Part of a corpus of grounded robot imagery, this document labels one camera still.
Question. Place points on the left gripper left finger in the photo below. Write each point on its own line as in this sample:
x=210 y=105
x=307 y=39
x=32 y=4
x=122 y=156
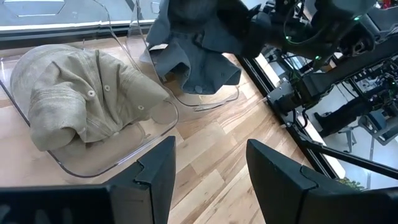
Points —
x=149 y=193

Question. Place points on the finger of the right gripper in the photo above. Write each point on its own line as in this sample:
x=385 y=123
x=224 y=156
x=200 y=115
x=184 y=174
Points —
x=233 y=15

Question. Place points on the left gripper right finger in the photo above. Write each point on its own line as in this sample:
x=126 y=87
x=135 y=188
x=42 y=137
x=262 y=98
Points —
x=280 y=186

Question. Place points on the blue-grey baseball cap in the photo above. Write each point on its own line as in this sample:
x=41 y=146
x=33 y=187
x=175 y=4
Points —
x=202 y=71
x=186 y=15

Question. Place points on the light beige baseball cap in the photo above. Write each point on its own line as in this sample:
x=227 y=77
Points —
x=124 y=140

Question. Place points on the khaki olive baseball cap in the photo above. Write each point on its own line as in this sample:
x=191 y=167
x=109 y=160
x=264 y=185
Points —
x=93 y=77

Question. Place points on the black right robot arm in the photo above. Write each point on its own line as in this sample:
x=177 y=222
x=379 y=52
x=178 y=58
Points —
x=342 y=65

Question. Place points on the clear plastic bin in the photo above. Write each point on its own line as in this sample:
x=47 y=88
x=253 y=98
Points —
x=164 y=124
x=217 y=99

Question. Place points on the small green potted plant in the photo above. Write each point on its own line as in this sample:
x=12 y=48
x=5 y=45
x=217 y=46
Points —
x=351 y=183

